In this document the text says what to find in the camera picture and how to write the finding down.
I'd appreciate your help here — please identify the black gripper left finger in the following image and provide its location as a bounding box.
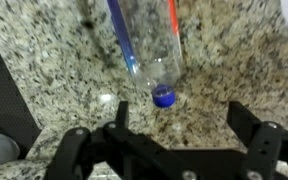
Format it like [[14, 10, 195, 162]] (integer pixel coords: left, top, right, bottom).
[[45, 100, 198, 180]]

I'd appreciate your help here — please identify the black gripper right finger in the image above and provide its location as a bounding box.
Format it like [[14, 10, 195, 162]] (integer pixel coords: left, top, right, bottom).
[[226, 100, 288, 180]]

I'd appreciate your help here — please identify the dark perforated board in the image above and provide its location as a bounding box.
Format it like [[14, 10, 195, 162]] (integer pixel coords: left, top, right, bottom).
[[0, 29, 42, 159]]

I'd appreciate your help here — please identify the clear plastic water bottle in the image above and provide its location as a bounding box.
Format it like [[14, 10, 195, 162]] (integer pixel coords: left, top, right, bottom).
[[105, 0, 185, 110]]

